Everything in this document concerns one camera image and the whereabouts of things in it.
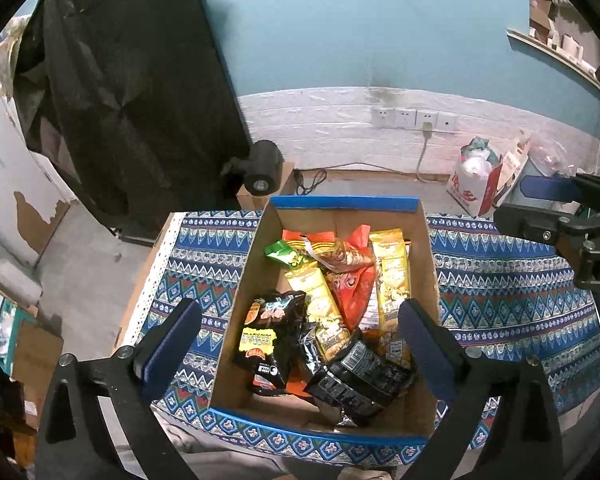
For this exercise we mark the red and white paper bag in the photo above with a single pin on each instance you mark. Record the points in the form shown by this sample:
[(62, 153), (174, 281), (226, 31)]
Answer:
[(472, 185)]

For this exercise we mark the clear plastic bag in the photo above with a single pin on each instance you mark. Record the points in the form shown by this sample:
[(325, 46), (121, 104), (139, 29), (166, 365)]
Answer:
[(550, 155)]

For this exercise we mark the large orange snack packet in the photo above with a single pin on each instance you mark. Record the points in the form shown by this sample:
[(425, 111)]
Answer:
[(347, 257)]

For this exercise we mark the cardboard box with blue rim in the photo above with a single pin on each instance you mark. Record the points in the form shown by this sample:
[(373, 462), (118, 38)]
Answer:
[(260, 280)]

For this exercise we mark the white wall socket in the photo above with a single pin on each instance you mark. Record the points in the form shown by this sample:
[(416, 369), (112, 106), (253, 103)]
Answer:
[(405, 118), (446, 122), (382, 116), (426, 116)]

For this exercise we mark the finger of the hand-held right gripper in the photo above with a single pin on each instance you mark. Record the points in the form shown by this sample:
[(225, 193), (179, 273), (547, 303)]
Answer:
[(550, 187), (530, 225)]

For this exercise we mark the small cardboard box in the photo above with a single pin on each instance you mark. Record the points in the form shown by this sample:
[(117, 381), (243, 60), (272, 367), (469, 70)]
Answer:
[(286, 180)]

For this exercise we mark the orange-red snack packet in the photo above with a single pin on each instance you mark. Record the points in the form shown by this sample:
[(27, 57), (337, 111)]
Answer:
[(352, 295)]

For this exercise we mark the cardboard carton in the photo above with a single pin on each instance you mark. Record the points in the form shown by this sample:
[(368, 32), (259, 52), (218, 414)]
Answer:
[(35, 355)]

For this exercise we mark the long yellow snack packet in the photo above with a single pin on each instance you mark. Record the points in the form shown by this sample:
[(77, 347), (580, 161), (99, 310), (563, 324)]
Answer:
[(392, 280)]

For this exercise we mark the blue patterned tablecloth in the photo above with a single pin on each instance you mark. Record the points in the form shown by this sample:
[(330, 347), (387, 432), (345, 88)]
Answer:
[(505, 290)]

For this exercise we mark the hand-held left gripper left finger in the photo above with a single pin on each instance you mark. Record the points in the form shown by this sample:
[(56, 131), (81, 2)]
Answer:
[(172, 350)]

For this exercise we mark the brown cardboard box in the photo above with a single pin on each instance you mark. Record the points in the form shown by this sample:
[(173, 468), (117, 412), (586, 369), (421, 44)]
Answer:
[(540, 10)]

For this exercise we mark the red-orange snack packet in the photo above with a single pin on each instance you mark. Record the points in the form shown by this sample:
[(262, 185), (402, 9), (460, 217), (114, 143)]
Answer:
[(307, 240)]

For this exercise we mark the white wall shelf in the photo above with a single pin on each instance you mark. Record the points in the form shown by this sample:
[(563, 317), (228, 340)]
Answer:
[(550, 50)]

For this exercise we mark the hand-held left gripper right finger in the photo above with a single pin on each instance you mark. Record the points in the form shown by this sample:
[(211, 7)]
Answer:
[(427, 355)]

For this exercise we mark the black cloth backdrop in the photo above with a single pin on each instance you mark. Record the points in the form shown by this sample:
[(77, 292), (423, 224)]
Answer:
[(120, 85)]

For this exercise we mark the green snack packet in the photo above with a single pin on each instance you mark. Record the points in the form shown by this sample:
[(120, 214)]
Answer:
[(285, 255)]

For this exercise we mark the black printed snack packet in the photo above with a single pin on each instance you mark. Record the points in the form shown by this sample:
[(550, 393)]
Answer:
[(267, 340)]

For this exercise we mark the plain black snack packet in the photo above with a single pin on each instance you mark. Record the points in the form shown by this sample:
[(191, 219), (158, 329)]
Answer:
[(360, 372)]

